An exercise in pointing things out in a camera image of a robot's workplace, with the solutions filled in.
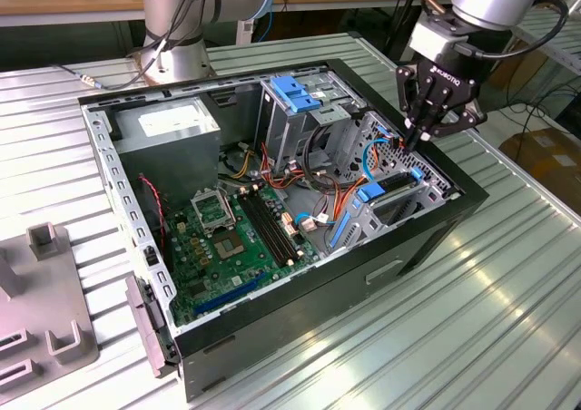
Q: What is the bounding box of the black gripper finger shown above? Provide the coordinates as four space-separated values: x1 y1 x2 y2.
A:
394 64 432 152
415 87 489 152

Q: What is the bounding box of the orange red power wire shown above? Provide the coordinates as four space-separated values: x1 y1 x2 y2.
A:
332 136 409 224

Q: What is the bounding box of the hard disk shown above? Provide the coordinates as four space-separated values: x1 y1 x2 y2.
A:
330 167 426 250

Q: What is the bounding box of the metal disk bay cage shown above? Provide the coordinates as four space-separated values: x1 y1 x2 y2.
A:
325 110 460 253

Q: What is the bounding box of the brown cardboard box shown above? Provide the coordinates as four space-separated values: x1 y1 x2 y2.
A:
498 126 581 211
489 49 562 94

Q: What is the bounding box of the blue plastic drive latch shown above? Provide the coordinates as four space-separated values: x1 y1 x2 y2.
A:
269 75 322 114

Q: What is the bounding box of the metal optical drive cage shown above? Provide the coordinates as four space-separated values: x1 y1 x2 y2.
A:
254 68 367 178

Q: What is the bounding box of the black RAM slot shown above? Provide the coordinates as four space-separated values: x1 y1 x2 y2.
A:
243 193 292 267
255 190 303 260
250 191 298 263
237 194 287 268

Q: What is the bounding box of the black open PC case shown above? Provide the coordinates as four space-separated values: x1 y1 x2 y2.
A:
76 57 490 405

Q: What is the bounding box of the CPU socket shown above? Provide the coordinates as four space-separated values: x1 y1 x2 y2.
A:
210 230 249 264

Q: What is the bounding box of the green motherboard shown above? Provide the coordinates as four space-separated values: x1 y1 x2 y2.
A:
162 183 329 328

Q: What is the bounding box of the grey power supply unit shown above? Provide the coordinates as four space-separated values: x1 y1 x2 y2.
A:
110 95 223 208

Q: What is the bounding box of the long blue expansion slot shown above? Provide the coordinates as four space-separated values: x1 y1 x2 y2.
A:
193 271 268 317

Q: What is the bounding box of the black case fan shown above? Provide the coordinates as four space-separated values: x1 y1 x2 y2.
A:
134 172 174 273

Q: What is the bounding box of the grey card retention latch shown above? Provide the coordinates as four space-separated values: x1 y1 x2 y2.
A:
124 275 182 379

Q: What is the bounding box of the grey parts rack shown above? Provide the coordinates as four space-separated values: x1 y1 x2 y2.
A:
0 221 100 400

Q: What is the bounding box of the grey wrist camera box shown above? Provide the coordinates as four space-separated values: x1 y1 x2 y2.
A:
407 13 471 64

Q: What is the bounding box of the blue data wire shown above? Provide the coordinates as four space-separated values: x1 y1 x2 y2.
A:
293 126 399 230

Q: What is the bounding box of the plain black cable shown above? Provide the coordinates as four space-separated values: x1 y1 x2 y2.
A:
471 0 571 63

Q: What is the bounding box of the black cable bundle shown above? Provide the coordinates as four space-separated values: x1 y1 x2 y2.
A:
302 122 349 191

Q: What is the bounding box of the metal slat table white frame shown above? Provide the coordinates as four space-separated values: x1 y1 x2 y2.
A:
447 8 581 107

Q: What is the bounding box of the red orange wire bundle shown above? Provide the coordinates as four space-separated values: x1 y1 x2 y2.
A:
261 141 321 192

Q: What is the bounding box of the yellow black wire bundle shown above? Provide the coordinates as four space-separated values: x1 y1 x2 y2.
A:
220 146 258 181

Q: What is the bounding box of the metal socket cover frame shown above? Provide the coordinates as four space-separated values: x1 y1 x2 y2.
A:
189 186 236 238

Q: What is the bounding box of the square brown base plate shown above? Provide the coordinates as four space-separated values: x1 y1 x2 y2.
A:
131 50 217 88

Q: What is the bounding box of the red black fan wire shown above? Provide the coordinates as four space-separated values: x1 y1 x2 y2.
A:
138 174 169 250

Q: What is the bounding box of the black cable silver connector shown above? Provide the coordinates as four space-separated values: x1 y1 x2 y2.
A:
52 0 219 90

